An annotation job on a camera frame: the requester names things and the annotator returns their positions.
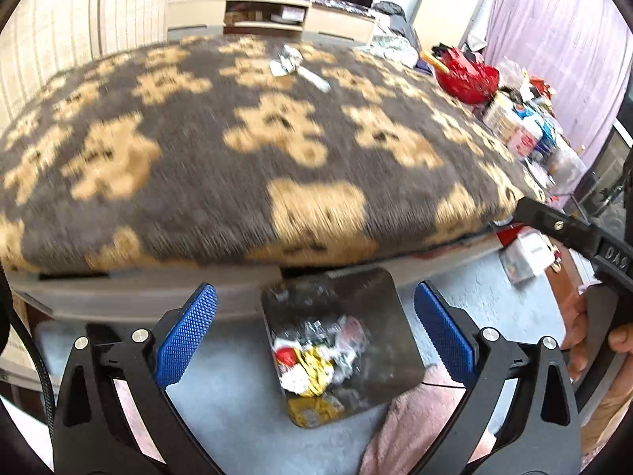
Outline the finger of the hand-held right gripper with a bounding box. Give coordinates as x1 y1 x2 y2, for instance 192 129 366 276
514 198 601 260

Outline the person's right hand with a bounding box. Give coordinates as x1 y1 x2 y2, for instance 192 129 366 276
561 292 633 384

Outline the pile of silver packets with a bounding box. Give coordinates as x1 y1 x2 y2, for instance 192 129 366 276
371 34 421 68

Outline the clear plastic container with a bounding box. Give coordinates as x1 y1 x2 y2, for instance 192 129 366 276
539 143 589 194

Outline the yellow and white snack bag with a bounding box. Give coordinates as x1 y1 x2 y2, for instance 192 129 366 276
287 346 347 427

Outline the long white stick wrapper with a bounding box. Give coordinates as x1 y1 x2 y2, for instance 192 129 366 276
297 66 331 93

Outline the purple curtain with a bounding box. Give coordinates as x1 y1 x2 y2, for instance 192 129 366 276
482 0 633 199

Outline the white cabinet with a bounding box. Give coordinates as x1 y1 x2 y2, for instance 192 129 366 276
371 0 500 51

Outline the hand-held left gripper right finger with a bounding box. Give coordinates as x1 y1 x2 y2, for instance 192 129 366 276
414 281 582 475

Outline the grey bear print blanket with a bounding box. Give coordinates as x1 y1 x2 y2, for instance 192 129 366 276
0 34 545 273

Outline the dark clothing pile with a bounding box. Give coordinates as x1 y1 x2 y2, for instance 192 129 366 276
376 2 421 51

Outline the black braided cable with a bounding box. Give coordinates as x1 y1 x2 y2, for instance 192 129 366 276
0 262 56 441

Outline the crumpled silver white wrapper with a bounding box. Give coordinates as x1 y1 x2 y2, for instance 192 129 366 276
269 44 303 76

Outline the cluster of bottles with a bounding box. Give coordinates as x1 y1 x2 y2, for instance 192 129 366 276
482 91 559 162

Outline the dark glass cabinet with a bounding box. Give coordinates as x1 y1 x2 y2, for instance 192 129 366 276
588 119 633 219

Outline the grey bed frame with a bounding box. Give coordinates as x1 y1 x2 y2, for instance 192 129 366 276
7 237 500 322

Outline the red basket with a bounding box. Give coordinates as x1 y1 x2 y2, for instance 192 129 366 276
432 47 500 106

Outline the pink fluffy pants leg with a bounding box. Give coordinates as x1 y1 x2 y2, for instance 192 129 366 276
358 366 495 475
111 376 166 462

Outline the person's right forearm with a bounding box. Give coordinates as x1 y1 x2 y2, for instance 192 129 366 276
581 356 633 456

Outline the black trash bin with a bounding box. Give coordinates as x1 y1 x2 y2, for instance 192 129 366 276
260 267 428 429

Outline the white box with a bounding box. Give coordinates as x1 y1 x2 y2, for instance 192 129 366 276
499 232 555 284

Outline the beige television cabinet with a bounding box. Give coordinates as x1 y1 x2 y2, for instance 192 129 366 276
165 0 379 45

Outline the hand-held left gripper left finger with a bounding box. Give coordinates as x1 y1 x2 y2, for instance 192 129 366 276
52 282 228 475

